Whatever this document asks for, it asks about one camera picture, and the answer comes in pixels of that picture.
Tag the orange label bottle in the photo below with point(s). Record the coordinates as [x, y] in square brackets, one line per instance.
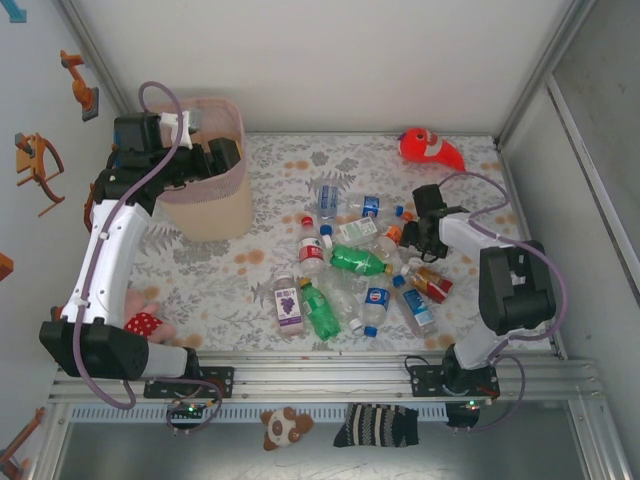
[392, 232]

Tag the red tea bottle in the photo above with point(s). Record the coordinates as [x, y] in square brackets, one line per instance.
[430, 284]

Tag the pink mesh waste bin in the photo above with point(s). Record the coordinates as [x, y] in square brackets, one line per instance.
[215, 210]

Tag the light blue label bottle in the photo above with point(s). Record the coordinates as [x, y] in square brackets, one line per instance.
[419, 306]

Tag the white green label bottle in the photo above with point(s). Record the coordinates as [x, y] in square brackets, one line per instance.
[357, 230]

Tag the crushed green soda bottle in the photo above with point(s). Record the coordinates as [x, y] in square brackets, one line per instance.
[352, 258]

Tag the clear bottle blue label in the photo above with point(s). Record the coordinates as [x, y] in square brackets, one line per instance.
[327, 197]

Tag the red label water bottle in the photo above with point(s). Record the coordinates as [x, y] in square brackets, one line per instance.
[311, 252]

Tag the green bottle yellow cap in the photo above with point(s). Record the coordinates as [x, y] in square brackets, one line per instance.
[320, 310]

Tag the purple grape juice bottle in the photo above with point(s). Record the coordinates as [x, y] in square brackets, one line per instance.
[288, 305]

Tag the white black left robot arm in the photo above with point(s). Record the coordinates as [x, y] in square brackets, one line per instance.
[107, 260]

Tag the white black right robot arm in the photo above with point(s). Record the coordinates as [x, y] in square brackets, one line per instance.
[470, 232]

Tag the orange fish plush toy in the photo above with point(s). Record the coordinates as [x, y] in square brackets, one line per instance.
[420, 145]

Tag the crushed clear plastic bottle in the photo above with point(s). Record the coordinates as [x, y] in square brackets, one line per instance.
[342, 295]

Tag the grey floral tablecloth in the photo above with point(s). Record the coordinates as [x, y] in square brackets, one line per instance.
[360, 150]

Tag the pink plush toy polka dots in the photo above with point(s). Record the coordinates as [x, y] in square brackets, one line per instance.
[145, 322]

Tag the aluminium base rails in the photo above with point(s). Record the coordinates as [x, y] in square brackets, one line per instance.
[325, 385]

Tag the black white striped sock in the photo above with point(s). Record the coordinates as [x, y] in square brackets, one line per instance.
[375, 425]

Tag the small circuit board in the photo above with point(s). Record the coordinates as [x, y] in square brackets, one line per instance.
[190, 410]

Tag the brown white panda plush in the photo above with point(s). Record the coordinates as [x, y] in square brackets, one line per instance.
[280, 430]

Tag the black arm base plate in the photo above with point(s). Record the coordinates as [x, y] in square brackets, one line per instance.
[425, 380]
[220, 382]

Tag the aluminium frame post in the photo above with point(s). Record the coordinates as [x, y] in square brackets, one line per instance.
[555, 50]
[84, 30]

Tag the blue wall sticker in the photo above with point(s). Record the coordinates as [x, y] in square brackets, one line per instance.
[15, 10]

